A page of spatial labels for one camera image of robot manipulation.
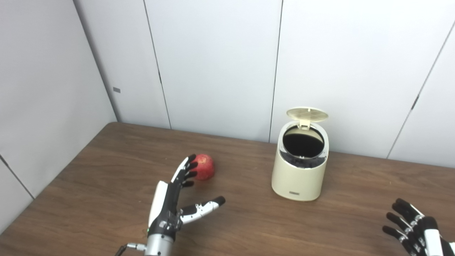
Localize cream round bin lid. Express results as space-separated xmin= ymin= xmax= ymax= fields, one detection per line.
xmin=287 ymin=107 xmax=329 ymax=129

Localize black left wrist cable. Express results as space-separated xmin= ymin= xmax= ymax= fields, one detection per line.
xmin=114 ymin=243 xmax=147 ymax=256

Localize red apple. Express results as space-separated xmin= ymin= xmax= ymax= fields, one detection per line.
xmin=193 ymin=154 xmax=215 ymax=181

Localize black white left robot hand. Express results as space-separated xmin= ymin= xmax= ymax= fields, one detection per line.
xmin=148 ymin=154 xmax=226 ymax=242

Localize cream-colored bin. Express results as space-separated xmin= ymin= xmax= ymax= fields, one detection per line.
xmin=271 ymin=121 xmax=330 ymax=202

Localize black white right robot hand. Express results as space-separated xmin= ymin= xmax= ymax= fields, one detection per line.
xmin=382 ymin=198 xmax=455 ymax=256

